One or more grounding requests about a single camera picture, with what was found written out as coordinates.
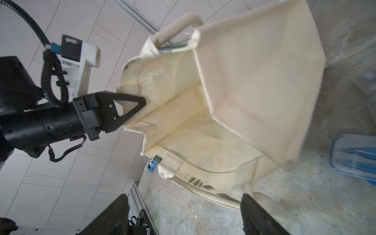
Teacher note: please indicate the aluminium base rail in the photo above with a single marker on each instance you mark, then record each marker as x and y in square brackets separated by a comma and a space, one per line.
[139, 217]

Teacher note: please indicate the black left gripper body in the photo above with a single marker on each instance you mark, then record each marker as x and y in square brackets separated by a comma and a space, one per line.
[33, 131]

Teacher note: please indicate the floral canvas tote bag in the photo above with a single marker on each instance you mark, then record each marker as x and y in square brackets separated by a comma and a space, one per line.
[227, 102]

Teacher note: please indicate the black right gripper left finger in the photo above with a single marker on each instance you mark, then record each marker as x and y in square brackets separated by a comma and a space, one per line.
[112, 221]

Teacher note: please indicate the blue plastic case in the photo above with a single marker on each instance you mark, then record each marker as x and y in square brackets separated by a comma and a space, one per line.
[355, 156]

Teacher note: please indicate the left aluminium frame post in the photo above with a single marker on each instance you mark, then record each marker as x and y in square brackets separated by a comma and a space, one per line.
[148, 14]

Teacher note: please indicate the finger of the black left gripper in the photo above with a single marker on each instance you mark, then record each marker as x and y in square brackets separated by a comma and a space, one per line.
[111, 117]

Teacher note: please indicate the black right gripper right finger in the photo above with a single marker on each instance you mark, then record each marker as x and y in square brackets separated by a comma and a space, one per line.
[257, 221]

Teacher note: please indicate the small blue white toy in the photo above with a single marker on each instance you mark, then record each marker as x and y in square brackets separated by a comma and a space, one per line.
[153, 163]

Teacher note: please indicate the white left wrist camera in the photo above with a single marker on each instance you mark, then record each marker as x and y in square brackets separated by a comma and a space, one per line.
[78, 57]

